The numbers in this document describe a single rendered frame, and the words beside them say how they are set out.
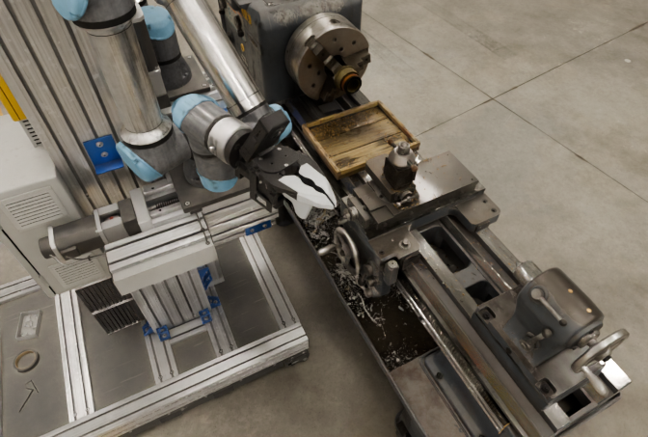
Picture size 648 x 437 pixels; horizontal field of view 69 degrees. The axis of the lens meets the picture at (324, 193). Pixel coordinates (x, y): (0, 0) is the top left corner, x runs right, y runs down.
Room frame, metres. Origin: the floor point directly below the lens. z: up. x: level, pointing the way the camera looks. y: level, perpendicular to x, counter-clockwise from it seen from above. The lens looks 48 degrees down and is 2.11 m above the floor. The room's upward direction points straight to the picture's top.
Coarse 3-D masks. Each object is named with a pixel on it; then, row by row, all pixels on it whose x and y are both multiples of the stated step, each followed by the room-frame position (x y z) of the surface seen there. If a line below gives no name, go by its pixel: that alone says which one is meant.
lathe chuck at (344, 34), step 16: (336, 16) 1.68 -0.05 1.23; (304, 32) 1.61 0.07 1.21; (320, 32) 1.57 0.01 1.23; (336, 32) 1.58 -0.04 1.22; (352, 32) 1.62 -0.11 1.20; (304, 48) 1.54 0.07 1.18; (336, 48) 1.58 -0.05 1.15; (352, 48) 1.62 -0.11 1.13; (288, 64) 1.59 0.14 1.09; (304, 64) 1.52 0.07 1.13; (320, 64) 1.56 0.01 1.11; (304, 80) 1.52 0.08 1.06; (320, 80) 1.56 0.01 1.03; (336, 96) 1.59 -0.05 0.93
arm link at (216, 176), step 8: (200, 160) 0.63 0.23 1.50; (208, 160) 0.63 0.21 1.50; (216, 160) 0.63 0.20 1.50; (200, 168) 0.63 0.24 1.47; (208, 168) 0.63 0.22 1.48; (216, 168) 0.63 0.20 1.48; (224, 168) 0.63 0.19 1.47; (232, 168) 0.65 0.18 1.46; (200, 176) 0.64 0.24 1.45; (208, 176) 0.63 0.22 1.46; (216, 176) 0.63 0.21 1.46; (224, 176) 0.63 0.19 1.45; (232, 176) 0.65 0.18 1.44; (208, 184) 0.63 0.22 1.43; (216, 184) 0.63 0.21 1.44; (224, 184) 0.63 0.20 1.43; (232, 184) 0.64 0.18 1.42
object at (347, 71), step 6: (342, 66) 1.54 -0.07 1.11; (348, 66) 1.51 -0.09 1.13; (342, 72) 1.48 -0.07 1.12; (348, 72) 1.48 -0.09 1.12; (354, 72) 1.49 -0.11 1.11; (336, 78) 1.49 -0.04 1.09; (342, 78) 1.47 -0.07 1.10; (348, 78) 1.45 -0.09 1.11; (354, 78) 1.46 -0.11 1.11; (360, 78) 1.47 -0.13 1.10; (336, 84) 1.49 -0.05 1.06; (342, 84) 1.45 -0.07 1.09; (348, 84) 1.50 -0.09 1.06; (354, 84) 1.49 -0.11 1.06; (360, 84) 1.47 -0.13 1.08; (342, 90) 1.47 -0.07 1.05; (348, 90) 1.46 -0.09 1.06; (354, 90) 1.46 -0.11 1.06
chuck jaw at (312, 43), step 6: (312, 42) 1.55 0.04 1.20; (318, 42) 1.55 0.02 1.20; (312, 48) 1.54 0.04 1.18; (318, 48) 1.53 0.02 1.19; (324, 48) 1.52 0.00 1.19; (318, 54) 1.51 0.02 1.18; (324, 54) 1.52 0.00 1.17; (330, 54) 1.53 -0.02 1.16; (324, 60) 1.52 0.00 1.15; (330, 60) 1.51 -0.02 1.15; (336, 60) 1.52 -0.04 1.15; (330, 66) 1.51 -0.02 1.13; (336, 66) 1.51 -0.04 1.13; (336, 72) 1.49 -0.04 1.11
